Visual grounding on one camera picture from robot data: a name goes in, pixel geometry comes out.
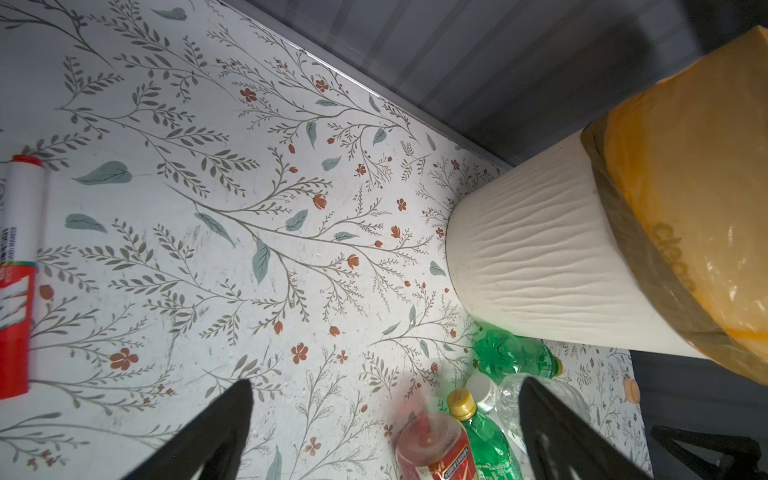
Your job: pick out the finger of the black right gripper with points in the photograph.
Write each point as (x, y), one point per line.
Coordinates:
(739, 455)

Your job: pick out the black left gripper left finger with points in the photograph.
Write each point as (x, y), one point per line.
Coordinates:
(208, 447)

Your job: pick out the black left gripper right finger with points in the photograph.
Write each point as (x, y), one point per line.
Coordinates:
(561, 445)

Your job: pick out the clear bottle blue white cap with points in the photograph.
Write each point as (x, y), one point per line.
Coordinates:
(502, 400)

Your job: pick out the amber bottle red label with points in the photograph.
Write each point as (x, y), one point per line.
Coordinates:
(435, 446)

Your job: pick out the white ribbed trash bin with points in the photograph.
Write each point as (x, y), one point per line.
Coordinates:
(532, 252)

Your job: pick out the orange bin liner bag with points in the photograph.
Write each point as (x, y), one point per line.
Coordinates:
(681, 172)

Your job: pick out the green crushed bottle white label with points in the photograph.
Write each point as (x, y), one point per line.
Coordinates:
(490, 448)

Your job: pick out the orange tape roll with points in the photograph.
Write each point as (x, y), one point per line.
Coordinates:
(631, 390)

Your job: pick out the green bottle yellow cap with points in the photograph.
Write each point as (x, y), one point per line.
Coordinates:
(499, 353)

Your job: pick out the red white marker pen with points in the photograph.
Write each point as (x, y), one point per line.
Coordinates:
(21, 223)

